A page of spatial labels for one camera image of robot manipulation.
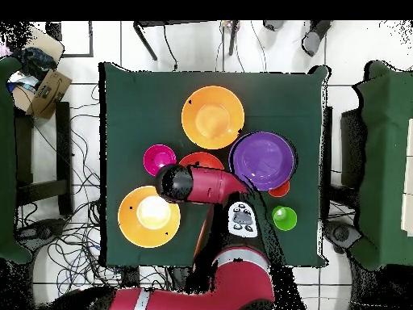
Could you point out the red-orange bowl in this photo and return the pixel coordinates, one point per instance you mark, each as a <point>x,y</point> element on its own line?
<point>201,160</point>

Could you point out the pink bowl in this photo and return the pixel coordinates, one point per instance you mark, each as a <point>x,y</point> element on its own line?
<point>158,158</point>

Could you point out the large orange bowl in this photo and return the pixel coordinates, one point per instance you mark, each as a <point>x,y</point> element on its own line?
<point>213,117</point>
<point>129,219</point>

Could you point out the purple bowl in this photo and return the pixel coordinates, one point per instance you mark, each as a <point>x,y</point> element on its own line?
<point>264,160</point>

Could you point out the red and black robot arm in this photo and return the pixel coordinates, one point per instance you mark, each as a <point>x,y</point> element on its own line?
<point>242,281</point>

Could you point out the orange cup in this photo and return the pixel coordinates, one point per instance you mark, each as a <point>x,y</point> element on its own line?
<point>280,192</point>

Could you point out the dark green tablecloth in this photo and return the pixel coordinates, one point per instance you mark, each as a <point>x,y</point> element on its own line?
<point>145,106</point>

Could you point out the green cup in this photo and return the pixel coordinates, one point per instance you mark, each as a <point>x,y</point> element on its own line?
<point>285,219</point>

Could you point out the black power strip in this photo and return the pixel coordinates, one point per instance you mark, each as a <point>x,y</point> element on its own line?
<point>130,277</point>

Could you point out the black metal stand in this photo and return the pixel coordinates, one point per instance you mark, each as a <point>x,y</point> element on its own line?
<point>145,40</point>

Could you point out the person's foot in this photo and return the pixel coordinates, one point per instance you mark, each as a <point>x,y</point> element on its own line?
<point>314,38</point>
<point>273,25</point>

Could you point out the brown cardboard box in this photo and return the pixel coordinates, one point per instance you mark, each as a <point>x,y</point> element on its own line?
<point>48,97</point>

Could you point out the green cloth side table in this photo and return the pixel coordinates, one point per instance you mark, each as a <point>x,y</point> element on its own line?
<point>6,161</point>
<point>384,161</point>

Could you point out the beige cardboard sheet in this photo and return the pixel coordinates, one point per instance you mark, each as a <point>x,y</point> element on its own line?
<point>42,40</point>

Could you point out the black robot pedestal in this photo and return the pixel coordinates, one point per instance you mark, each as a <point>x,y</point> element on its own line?
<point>180,277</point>

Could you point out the black stool frame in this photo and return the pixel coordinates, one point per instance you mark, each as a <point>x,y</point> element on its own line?
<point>63,155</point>

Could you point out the black pedestal leg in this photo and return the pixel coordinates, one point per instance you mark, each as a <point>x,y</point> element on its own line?
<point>40,232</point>
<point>342,235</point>

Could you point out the black rectangular frame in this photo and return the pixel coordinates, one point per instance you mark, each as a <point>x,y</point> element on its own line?
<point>91,38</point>

